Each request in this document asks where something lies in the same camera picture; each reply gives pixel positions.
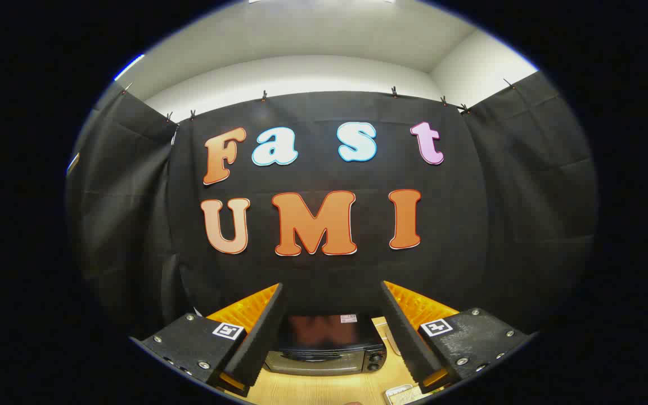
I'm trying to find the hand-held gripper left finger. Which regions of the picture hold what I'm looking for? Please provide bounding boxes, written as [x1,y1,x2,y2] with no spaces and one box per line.
[130,283,289,397]

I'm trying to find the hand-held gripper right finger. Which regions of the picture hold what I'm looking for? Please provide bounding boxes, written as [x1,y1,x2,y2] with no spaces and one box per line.
[380,281,532,394]

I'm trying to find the black toaster oven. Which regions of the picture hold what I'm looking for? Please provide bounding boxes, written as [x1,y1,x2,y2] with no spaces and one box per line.
[264,313,388,376]

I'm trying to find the white rectangular tray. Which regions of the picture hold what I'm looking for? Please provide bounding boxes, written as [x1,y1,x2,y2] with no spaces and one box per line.
[385,384,416,405]

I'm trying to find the row of small black clips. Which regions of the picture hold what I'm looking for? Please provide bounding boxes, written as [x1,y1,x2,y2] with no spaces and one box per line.
[120,79,519,122]

